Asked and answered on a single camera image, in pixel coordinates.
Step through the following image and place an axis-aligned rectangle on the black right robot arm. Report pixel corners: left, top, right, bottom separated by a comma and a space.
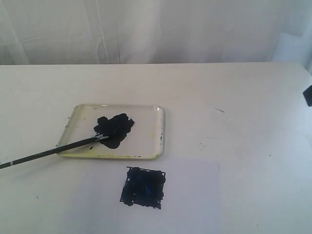
303, 85, 312, 107

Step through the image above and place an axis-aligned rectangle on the thin black paintbrush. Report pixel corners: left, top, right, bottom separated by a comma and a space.
0, 134, 108, 169

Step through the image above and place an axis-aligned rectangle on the white backdrop curtain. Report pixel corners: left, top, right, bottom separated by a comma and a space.
0, 0, 312, 65

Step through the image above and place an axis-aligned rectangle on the white paint tray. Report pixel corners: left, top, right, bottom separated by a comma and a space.
57, 104, 165, 159

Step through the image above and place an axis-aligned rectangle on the dark blue paint blob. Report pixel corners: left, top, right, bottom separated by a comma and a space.
94, 113, 135, 149

